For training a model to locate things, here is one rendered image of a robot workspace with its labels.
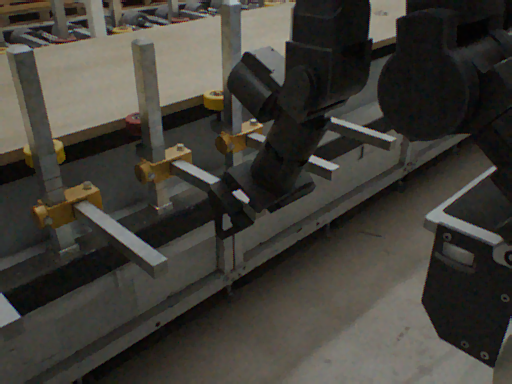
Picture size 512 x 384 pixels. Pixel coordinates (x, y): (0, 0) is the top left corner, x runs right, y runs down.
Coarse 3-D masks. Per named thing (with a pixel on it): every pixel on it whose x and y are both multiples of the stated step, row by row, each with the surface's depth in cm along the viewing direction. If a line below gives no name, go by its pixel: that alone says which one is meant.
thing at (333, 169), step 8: (216, 120) 144; (216, 128) 143; (248, 136) 135; (256, 136) 134; (248, 144) 136; (256, 144) 133; (312, 160) 122; (320, 160) 122; (304, 168) 123; (312, 168) 122; (320, 168) 120; (328, 168) 118; (336, 168) 118; (320, 176) 121; (328, 176) 119; (336, 176) 120
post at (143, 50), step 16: (144, 48) 104; (144, 64) 106; (144, 80) 107; (144, 96) 109; (144, 112) 112; (160, 112) 113; (144, 128) 114; (160, 128) 115; (144, 144) 117; (160, 144) 116; (160, 160) 118; (160, 192) 122
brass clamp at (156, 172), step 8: (168, 152) 122; (176, 152) 122; (184, 152) 122; (144, 160) 118; (168, 160) 119; (176, 160) 121; (184, 160) 122; (136, 168) 118; (144, 168) 116; (152, 168) 116; (160, 168) 118; (168, 168) 120; (136, 176) 119; (144, 176) 116; (152, 176) 116; (160, 176) 119; (168, 176) 121
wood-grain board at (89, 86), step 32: (384, 0) 272; (128, 32) 206; (160, 32) 207; (192, 32) 207; (256, 32) 207; (288, 32) 207; (384, 32) 207; (0, 64) 166; (64, 64) 166; (96, 64) 166; (128, 64) 166; (160, 64) 167; (192, 64) 167; (0, 96) 139; (64, 96) 139; (96, 96) 139; (128, 96) 139; (160, 96) 139; (192, 96) 139; (0, 128) 119; (64, 128) 120; (96, 128) 121; (0, 160) 108
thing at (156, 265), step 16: (80, 208) 103; (96, 208) 103; (96, 224) 99; (112, 224) 98; (112, 240) 96; (128, 240) 94; (128, 256) 93; (144, 256) 89; (160, 256) 89; (160, 272) 89
